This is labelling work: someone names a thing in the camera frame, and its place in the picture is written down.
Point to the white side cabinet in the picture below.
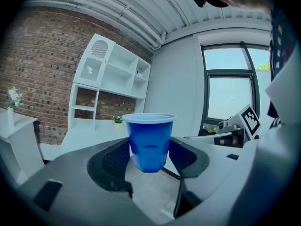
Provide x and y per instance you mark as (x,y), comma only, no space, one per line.
(16,145)

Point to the white shelf unit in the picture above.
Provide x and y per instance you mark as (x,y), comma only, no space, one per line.
(113,79)

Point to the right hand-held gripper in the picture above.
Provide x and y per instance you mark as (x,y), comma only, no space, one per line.
(244,126)

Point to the blue plastic cup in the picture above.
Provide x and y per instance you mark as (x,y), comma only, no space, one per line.
(149,142)

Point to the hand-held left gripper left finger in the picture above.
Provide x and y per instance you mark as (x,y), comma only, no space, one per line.
(75,173)

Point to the person's dark patterned shirt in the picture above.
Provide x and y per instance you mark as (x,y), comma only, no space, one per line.
(281,43)

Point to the dark framed window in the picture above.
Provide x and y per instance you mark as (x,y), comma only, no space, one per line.
(229,88)

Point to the white vase with white flowers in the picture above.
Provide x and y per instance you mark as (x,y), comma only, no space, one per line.
(11,112)

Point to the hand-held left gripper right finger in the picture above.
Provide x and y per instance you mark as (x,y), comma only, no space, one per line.
(218,171)

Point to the small green potted plant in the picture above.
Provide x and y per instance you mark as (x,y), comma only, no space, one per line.
(117,119)

